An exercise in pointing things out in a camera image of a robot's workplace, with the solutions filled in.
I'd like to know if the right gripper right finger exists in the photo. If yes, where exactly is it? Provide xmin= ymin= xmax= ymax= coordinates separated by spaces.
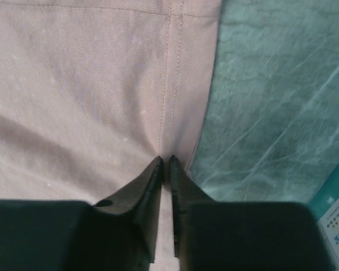
xmin=169 ymin=156 xmax=333 ymax=270

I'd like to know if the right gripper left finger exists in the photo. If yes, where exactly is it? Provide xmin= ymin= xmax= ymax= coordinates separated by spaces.
xmin=0 ymin=158 xmax=163 ymax=270

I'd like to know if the teal plastic basin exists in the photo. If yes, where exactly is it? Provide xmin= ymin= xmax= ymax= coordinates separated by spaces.
xmin=309 ymin=162 xmax=339 ymax=270

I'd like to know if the pink printed t shirt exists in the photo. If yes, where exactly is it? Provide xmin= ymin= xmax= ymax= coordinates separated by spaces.
xmin=0 ymin=1 xmax=221 ymax=270

